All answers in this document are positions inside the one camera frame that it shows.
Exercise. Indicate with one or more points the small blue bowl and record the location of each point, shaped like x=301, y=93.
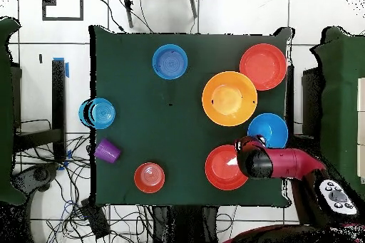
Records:
x=102, y=113
x=170, y=61

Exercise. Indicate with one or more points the purple cup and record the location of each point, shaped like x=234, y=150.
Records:
x=107, y=151

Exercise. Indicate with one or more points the large blue bowl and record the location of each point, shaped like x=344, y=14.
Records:
x=271, y=127

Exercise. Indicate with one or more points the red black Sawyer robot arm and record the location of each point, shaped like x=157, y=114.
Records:
x=291, y=163

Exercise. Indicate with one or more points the black office chair base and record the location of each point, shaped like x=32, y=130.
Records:
x=41, y=175

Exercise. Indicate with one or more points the dark green table cloth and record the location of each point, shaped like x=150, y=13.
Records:
x=137, y=106

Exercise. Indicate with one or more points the large yellow-orange bowl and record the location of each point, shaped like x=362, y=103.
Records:
x=229, y=98

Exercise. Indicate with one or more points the small orange bowl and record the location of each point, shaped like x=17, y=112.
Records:
x=149, y=177

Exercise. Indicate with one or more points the large orange bowl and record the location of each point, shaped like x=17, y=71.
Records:
x=265, y=63
x=221, y=169

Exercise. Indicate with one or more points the blue tape strip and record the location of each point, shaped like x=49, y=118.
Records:
x=67, y=70

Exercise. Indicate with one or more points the green cloth covered side table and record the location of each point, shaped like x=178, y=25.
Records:
x=342, y=97
x=5, y=97

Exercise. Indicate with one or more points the black power box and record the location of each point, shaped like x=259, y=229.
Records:
x=95, y=220

